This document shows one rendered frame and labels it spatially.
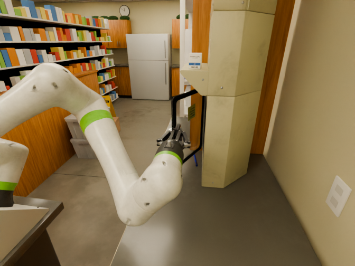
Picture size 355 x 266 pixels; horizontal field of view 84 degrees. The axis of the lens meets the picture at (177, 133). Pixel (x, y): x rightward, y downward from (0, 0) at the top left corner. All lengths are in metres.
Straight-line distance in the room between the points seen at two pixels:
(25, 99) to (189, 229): 0.72
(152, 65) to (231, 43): 5.13
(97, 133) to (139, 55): 5.32
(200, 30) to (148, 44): 4.74
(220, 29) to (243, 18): 0.09
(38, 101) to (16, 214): 0.44
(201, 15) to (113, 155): 0.85
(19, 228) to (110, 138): 0.50
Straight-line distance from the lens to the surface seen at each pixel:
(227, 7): 0.83
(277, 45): 1.24
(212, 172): 1.00
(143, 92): 6.09
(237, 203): 1.00
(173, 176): 0.50
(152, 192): 0.51
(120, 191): 0.61
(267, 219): 0.97
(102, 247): 2.07
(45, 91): 0.70
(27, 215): 1.00
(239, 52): 0.82
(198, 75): 0.82
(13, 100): 0.76
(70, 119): 3.07
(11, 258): 0.99
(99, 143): 0.69
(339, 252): 0.89
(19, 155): 1.02
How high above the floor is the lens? 1.61
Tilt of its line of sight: 25 degrees down
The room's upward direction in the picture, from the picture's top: straight up
